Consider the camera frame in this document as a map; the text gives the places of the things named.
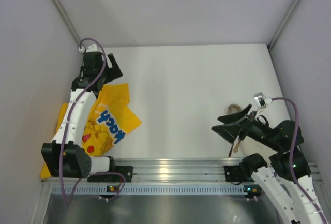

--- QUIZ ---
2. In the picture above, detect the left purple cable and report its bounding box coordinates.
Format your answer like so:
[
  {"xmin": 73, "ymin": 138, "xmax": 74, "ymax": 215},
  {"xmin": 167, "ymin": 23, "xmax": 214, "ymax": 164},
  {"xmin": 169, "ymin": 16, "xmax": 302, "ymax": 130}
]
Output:
[{"xmin": 58, "ymin": 37, "xmax": 127, "ymax": 208}]

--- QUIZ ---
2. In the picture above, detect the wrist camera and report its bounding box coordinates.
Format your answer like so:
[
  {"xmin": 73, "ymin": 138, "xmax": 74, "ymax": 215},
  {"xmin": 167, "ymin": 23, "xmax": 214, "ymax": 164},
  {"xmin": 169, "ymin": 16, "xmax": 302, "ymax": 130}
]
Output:
[
  {"xmin": 78, "ymin": 44, "xmax": 99, "ymax": 54},
  {"xmin": 254, "ymin": 92, "xmax": 272, "ymax": 115}
]

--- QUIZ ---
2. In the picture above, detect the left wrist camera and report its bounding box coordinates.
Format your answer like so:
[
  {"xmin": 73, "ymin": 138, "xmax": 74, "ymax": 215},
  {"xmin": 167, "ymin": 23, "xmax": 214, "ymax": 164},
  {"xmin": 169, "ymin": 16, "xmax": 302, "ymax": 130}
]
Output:
[{"xmin": 78, "ymin": 44, "xmax": 99, "ymax": 54}]

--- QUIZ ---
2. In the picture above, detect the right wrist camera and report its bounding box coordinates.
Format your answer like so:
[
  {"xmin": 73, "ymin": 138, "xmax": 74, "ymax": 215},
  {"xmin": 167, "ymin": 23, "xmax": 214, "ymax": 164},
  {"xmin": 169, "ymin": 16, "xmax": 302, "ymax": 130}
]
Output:
[{"xmin": 254, "ymin": 92, "xmax": 272, "ymax": 115}]

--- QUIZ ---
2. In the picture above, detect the small grey cup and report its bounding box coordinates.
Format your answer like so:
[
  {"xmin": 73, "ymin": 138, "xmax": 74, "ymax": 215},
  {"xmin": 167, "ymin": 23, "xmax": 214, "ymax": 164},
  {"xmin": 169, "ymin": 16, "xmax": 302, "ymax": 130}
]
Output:
[{"xmin": 227, "ymin": 104, "xmax": 242, "ymax": 114}]

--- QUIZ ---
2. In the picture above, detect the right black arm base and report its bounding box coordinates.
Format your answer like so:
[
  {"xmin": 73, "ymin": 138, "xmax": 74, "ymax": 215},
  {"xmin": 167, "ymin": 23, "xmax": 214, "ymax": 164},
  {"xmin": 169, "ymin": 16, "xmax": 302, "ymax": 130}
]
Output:
[{"xmin": 224, "ymin": 165, "xmax": 253, "ymax": 185}]

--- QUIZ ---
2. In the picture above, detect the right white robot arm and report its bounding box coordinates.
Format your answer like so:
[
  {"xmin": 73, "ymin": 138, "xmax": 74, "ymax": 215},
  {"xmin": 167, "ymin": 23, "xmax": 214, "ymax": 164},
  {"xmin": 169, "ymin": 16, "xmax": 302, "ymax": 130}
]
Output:
[{"xmin": 211, "ymin": 105, "xmax": 328, "ymax": 223}]

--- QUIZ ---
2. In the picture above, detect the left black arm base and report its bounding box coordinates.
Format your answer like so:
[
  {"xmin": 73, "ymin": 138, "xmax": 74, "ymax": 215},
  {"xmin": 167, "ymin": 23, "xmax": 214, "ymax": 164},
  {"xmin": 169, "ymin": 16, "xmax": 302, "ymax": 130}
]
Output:
[{"xmin": 87, "ymin": 166, "xmax": 133, "ymax": 183}]

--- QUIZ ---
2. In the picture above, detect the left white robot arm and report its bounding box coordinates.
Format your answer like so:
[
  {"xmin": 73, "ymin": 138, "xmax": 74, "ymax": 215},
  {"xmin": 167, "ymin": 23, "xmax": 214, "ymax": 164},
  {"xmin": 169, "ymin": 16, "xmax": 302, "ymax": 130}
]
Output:
[{"xmin": 41, "ymin": 51, "xmax": 123, "ymax": 178}]

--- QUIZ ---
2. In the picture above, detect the yellow Pikachu placemat cloth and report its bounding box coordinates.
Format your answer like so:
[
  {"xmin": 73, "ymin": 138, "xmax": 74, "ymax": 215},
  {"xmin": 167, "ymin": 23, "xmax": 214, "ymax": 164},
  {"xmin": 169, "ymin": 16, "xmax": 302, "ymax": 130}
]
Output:
[{"xmin": 41, "ymin": 84, "xmax": 141, "ymax": 179}]

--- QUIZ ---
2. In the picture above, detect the perforated grey cable duct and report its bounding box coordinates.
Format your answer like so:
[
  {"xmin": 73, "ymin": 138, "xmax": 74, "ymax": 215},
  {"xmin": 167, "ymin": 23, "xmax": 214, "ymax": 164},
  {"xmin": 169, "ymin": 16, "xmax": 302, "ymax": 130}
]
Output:
[{"xmin": 51, "ymin": 185, "xmax": 262, "ymax": 196}]

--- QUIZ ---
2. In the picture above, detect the copper fork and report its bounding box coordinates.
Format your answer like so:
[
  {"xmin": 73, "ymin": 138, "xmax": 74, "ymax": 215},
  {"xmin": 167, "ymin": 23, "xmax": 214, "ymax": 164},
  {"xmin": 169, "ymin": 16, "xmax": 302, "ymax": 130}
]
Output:
[{"xmin": 228, "ymin": 143, "xmax": 234, "ymax": 158}]

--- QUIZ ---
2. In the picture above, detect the copper spoon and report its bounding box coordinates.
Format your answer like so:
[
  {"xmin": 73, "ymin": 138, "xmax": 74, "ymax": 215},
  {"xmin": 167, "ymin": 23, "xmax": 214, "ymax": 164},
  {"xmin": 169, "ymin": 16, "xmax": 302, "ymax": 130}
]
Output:
[{"xmin": 233, "ymin": 140, "xmax": 240, "ymax": 153}]

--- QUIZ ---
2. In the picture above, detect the aluminium mounting rail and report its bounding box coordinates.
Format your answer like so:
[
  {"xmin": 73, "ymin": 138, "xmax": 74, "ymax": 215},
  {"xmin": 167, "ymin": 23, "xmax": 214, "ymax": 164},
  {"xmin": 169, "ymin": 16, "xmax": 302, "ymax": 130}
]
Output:
[{"xmin": 40, "ymin": 157, "xmax": 323, "ymax": 183}]

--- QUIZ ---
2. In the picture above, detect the white paper plate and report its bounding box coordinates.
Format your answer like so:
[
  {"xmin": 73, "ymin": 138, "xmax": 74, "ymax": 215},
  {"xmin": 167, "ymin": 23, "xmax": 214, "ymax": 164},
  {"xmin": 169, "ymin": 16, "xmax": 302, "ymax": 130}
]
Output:
[{"xmin": 240, "ymin": 137, "xmax": 276, "ymax": 164}]

